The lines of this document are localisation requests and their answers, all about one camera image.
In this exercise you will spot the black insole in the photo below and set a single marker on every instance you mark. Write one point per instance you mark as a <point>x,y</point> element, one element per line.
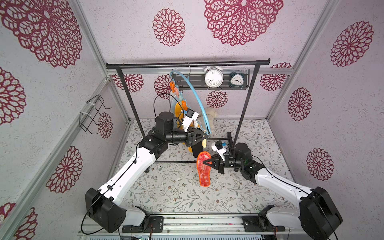
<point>197,149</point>

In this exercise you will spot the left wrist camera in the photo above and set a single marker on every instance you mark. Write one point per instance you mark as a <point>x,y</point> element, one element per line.
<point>188,119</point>

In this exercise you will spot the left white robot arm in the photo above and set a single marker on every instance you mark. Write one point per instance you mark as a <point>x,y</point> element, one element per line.
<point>103,204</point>

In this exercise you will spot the white alarm clock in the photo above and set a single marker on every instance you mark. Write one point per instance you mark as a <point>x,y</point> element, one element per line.
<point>213,77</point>

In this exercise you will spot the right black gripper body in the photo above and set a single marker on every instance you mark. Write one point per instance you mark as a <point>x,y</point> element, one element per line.
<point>222,163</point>

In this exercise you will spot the red gel insole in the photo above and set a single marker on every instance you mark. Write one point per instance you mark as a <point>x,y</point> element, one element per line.
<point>203,170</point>

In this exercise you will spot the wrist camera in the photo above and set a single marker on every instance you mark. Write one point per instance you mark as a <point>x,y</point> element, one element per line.
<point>220,148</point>
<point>188,119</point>

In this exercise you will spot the hanging orange insole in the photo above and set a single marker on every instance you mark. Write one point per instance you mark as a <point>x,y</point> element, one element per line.
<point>178,111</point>

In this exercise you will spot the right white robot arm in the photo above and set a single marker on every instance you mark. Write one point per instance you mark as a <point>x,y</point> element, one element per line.
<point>316,213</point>

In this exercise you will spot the black wire wall basket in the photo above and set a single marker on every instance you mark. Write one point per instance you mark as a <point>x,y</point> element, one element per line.
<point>87,118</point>

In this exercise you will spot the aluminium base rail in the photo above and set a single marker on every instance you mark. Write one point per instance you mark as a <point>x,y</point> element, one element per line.
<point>194,227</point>

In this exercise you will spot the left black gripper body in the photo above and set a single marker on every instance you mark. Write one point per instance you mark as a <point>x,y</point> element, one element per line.
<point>189,133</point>

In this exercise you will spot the black metal clothes rack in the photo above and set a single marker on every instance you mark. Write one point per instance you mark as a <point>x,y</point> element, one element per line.
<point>186,64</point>

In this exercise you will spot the green alarm clock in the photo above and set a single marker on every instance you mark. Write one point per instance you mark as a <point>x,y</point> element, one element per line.
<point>237,80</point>

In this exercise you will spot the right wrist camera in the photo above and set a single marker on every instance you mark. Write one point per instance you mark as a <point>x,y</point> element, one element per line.
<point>220,148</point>

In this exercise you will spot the cream plush toy dog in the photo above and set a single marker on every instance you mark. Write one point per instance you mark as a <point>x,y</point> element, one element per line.
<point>211,115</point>

